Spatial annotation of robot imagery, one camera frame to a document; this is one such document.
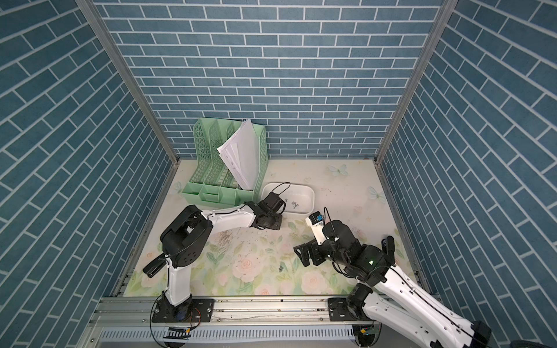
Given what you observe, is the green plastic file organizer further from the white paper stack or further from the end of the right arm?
the end of the right arm

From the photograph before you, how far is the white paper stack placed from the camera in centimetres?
89

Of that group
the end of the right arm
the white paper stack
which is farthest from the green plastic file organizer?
the end of the right arm
